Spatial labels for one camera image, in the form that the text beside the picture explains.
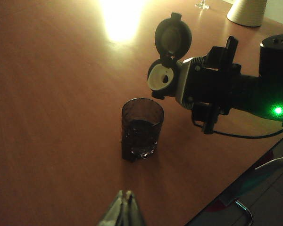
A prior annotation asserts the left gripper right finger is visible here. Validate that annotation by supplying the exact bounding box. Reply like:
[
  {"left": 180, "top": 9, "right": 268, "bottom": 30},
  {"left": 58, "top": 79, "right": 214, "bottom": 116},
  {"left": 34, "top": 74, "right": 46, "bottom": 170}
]
[{"left": 126, "top": 190, "right": 147, "bottom": 226}]

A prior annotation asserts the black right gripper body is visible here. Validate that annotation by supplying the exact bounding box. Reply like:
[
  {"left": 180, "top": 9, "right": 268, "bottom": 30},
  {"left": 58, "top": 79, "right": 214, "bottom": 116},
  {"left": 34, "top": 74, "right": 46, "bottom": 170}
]
[{"left": 176, "top": 35, "right": 245, "bottom": 116}]

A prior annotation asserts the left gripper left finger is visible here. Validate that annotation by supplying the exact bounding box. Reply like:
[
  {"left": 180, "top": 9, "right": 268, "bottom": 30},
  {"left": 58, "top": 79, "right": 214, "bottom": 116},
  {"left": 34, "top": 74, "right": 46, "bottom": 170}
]
[{"left": 96, "top": 189, "right": 127, "bottom": 226}]

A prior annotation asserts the black thermos cup with flip lid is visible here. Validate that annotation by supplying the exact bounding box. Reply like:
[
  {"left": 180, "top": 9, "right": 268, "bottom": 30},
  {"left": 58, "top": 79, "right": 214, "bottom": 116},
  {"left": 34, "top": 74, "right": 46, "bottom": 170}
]
[{"left": 147, "top": 12, "right": 193, "bottom": 100}]

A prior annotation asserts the white ribbed cone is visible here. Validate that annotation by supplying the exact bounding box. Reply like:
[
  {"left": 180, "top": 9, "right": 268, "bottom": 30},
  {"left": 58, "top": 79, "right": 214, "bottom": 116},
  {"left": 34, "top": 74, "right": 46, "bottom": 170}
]
[{"left": 226, "top": 0, "right": 267, "bottom": 27}]

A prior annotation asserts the white back chair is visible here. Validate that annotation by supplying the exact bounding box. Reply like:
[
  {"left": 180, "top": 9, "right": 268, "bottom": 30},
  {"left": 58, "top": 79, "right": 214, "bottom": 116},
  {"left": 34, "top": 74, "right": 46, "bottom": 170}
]
[{"left": 254, "top": 154, "right": 283, "bottom": 171}]

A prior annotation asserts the red seat chrome leg chair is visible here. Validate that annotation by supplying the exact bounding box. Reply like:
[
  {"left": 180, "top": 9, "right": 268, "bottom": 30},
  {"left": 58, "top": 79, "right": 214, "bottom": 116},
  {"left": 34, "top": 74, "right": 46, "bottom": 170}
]
[{"left": 207, "top": 199, "right": 253, "bottom": 226}]

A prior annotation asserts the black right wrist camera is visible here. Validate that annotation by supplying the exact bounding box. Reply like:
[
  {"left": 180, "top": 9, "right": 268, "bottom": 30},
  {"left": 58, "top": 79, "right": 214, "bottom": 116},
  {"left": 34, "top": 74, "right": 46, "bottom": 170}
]
[{"left": 192, "top": 102, "right": 221, "bottom": 135}]

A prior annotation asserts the black camera cable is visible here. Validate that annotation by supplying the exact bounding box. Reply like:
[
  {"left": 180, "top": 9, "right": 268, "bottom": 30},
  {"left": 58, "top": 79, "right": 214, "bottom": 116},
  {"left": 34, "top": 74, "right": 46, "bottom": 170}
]
[{"left": 193, "top": 119, "right": 283, "bottom": 139}]

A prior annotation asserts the textured glass mug with handle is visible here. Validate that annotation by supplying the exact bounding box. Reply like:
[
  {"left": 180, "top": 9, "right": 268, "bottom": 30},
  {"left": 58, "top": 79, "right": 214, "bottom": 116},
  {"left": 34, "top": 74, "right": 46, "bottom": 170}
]
[{"left": 121, "top": 98, "right": 165, "bottom": 163}]

